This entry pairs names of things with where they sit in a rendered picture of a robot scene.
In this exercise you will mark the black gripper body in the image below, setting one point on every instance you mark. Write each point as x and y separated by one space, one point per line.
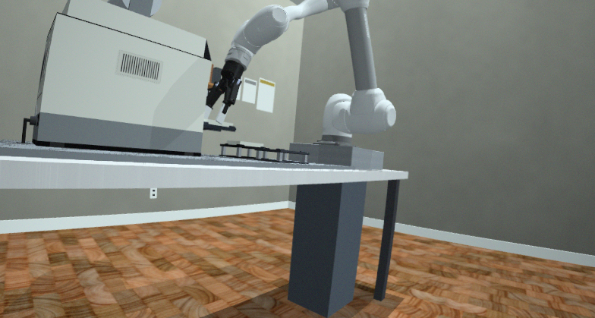
231 70

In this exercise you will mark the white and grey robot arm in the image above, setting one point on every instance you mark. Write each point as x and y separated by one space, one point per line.
367 111

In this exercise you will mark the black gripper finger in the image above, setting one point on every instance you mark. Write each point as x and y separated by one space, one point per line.
232 92
212 97

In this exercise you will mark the black rectangular frame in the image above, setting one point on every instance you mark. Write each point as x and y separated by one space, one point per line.
239 149

